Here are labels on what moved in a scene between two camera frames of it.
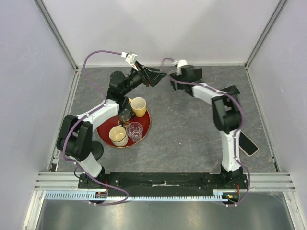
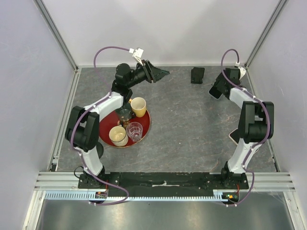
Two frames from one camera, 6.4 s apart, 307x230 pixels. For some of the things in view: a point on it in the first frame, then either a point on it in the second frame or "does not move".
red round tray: x=103 y=132 does not move
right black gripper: x=174 y=78 → x=218 y=85
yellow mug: x=138 y=105 does not move
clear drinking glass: x=134 y=130 does not move
